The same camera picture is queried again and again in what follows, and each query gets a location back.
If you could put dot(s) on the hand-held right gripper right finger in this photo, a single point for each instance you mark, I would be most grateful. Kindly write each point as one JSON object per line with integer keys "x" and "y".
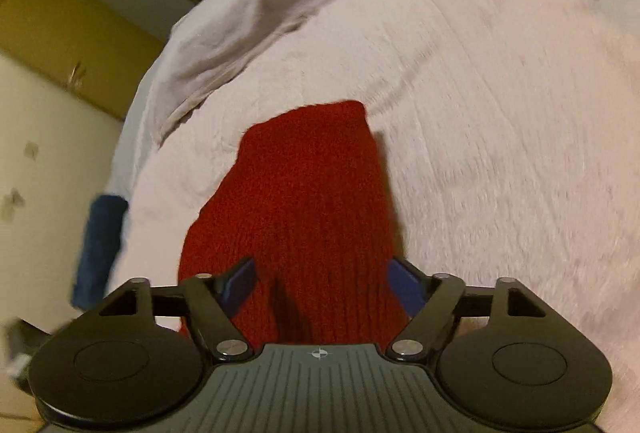
{"x": 406, "y": 286}

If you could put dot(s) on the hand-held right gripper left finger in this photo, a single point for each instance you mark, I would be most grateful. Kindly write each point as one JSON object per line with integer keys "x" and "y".
{"x": 240, "y": 286}

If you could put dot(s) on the red knitted sweater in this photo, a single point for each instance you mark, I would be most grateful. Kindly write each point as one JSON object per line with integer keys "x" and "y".
{"x": 310, "y": 193}

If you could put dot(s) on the dark blue cloth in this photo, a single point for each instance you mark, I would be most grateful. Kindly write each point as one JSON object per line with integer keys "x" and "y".
{"x": 100, "y": 253}

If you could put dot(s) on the pale lilac bed sheet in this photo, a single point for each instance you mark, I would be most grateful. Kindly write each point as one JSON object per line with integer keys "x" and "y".
{"x": 131, "y": 138}

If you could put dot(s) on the pink fleece blanket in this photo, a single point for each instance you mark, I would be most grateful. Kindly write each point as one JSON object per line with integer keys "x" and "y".
{"x": 500, "y": 113}

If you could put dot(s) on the lilac pillow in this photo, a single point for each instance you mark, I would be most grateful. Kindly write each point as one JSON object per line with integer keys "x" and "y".
{"x": 260, "y": 8}

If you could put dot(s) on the yellow wooden door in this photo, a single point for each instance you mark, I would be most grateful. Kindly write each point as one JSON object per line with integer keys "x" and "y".
{"x": 60, "y": 28}

